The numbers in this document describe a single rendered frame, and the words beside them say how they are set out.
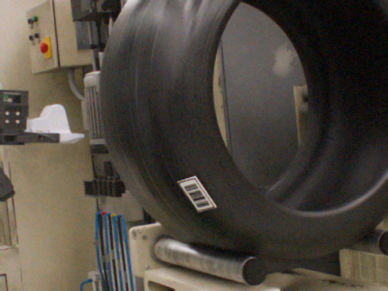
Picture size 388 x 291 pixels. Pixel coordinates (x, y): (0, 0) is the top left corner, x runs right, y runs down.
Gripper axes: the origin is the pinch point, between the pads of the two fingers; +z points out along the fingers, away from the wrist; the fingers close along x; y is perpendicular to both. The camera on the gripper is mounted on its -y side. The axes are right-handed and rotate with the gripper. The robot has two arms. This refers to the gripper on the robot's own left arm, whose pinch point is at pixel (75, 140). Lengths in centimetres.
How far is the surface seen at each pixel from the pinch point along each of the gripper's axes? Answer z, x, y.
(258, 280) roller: 27.1, -11.1, -22.0
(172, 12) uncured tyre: 12.0, -9.4, 19.8
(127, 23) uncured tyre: 10.3, 3.8, 19.6
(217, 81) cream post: 39.7, 25.9, 13.2
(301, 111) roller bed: 69, 37, 9
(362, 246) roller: 52, -6, -18
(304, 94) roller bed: 69, 36, 12
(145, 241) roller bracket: 22.9, 23.5, -19.0
